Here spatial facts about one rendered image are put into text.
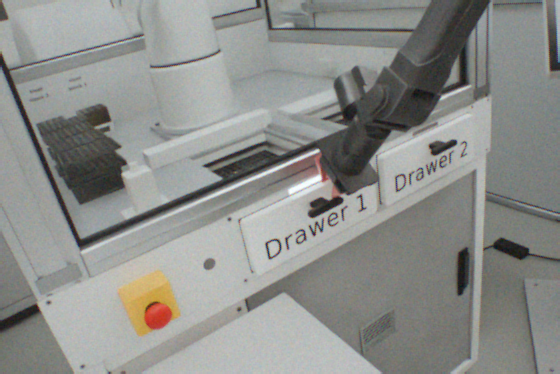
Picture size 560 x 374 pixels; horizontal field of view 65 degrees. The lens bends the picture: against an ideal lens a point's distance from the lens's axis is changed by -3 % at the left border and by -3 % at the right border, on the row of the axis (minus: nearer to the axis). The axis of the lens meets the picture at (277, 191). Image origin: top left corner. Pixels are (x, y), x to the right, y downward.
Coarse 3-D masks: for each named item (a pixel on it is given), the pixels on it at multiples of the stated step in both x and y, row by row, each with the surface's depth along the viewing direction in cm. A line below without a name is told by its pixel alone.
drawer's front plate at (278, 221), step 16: (304, 192) 80; (320, 192) 81; (368, 192) 88; (272, 208) 77; (288, 208) 79; (304, 208) 81; (336, 208) 85; (352, 208) 87; (368, 208) 90; (240, 224) 76; (256, 224) 76; (272, 224) 78; (288, 224) 80; (304, 224) 82; (320, 224) 84; (352, 224) 89; (256, 240) 77; (288, 240) 81; (320, 240) 85; (256, 256) 78; (272, 256) 80; (288, 256) 82; (256, 272) 79
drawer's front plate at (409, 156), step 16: (448, 128) 96; (464, 128) 99; (416, 144) 92; (464, 144) 101; (384, 160) 88; (400, 160) 91; (416, 160) 93; (432, 160) 96; (448, 160) 100; (464, 160) 103; (384, 176) 90; (400, 176) 92; (432, 176) 98; (384, 192) 91; (400, 192) 94
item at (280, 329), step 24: (264, 312) 79; (288, 312) 78; (216, 336) 76; (240, 336) 75; (264, 336) 74; (288, 336) 73; (312, 336) 72; (336, 336) 71; (168, 360) 73; (192, 360) 72; (216, 360) 71; (240, 360) 70; (264, 360) 69; (288, 360) 68; (312, 360) 68; (336, 360) 67; (360, 360) 66
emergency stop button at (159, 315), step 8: (160, 304) 65; (152, 312) 64; (160, 312) 64; (168, 312) 65; (144, 320) 64; (152, 320) 64; (160, 320) 64; (168, 320) 65; (152, 328) 65; (160, 328) 65
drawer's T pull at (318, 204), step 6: (318, 198) 81; (324, 198) 81; (336, 198) 80; (342, 198) 80; (312, 204) 80; (318, 204) 79; (324, 204) 79; (330, 204) 79; (336, 204) 80; (312, 210) 77; (318, 210) 78; (324, 210) 78; (312, 216) 77
